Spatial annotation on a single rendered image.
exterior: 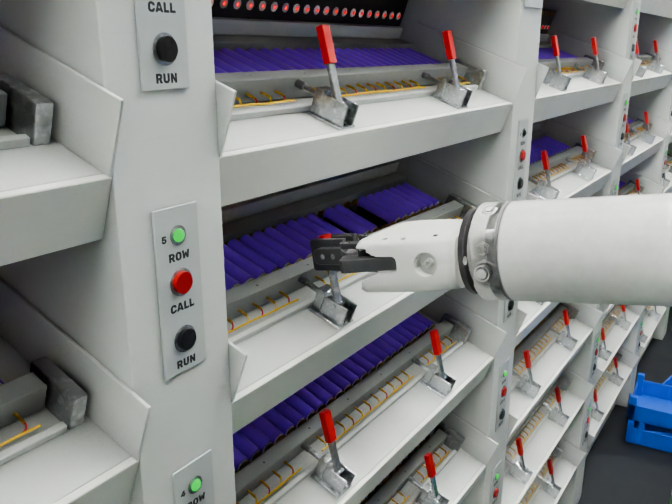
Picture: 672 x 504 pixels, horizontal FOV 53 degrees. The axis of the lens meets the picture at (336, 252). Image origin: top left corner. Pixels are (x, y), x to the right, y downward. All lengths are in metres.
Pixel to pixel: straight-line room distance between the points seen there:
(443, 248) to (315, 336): 0.17
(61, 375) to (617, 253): 0.41
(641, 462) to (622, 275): 1.88
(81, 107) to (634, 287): 0.39
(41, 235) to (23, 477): 0.16
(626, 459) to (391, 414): 1.54
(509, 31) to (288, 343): 0.58
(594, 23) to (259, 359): 1.29
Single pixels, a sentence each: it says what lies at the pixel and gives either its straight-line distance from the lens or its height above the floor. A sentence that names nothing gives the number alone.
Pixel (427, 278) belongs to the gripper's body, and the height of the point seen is 1.04.
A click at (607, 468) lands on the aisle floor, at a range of 2.32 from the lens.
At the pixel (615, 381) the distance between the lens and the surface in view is 2.46.
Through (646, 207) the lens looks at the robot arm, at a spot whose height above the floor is 1.12.
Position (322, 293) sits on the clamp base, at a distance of 0.69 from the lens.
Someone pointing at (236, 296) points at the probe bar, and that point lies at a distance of 0.65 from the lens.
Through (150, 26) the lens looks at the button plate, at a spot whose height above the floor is 1.24.
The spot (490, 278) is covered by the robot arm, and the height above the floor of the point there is 1.05.
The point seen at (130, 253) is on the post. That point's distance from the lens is 0.46.
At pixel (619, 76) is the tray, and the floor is 1.16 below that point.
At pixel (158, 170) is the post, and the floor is 1.15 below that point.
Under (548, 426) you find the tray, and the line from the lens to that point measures 1.74.
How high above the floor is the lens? 1.23
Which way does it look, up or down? 17 degrees down
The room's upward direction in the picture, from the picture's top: straight up
